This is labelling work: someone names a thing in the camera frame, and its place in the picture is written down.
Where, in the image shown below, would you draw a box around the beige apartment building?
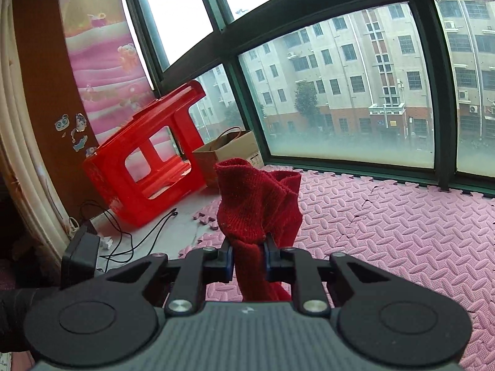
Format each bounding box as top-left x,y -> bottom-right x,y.
189,0 -> 495,151

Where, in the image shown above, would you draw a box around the pink printed curtain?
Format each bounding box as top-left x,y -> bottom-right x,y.
57,0 -> 156,148

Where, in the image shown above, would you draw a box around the green tree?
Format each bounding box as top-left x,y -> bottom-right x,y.
294,82 -> 321,124

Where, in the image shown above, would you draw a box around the red knitted sweater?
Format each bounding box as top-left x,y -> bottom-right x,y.
214,158 -> 303,303

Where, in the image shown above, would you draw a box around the black cable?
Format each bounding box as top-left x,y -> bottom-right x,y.
79,200 -> 179,272

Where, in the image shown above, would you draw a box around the panda wall stickers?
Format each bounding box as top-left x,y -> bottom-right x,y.
54,113 -> 98,156

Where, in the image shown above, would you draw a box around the dark green window frame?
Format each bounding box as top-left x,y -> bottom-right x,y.
118,0 -> 495,198

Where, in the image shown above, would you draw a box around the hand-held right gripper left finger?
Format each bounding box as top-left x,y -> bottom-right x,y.
104,237 -> 234,318

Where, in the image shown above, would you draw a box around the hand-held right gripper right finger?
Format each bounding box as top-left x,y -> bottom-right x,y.
264,234 -> 390,316

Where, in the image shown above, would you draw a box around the red plastic stool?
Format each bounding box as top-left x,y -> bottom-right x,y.
83,80 -> 208,228

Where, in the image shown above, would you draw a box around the pink foam floor mat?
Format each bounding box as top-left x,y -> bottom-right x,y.
179,164 -> 495,371

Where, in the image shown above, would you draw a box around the brown paper shopping bag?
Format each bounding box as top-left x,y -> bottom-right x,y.
192,126 -> 264,187

